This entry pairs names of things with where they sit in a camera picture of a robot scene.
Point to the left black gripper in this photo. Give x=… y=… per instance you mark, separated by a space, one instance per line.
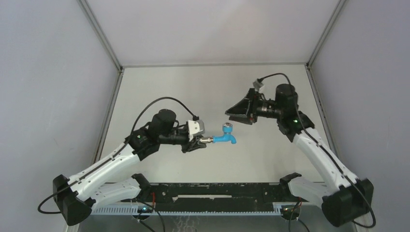
x=191 y=145

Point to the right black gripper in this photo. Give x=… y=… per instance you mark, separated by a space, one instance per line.
x=248 y=104

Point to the small metal pipe fitting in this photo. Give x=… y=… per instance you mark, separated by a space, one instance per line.
x=206 y=140

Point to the blue plastic water faucet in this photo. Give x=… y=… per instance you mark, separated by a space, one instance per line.
x=227 y=129

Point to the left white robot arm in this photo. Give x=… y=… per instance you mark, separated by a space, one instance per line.
x=81 y=194

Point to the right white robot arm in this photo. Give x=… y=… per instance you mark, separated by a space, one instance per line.
x=344 y=197

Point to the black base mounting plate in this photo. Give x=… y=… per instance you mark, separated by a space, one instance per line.
x=215 y=196

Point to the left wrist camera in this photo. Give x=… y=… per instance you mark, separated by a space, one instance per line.
x=195 y=128

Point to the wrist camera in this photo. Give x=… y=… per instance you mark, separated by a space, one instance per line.
x=195 y=128
x=258 y=85

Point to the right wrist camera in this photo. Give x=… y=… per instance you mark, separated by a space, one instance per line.
x=258 y=85

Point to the white slotted cable duct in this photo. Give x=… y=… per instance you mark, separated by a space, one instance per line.
x=134 y=210

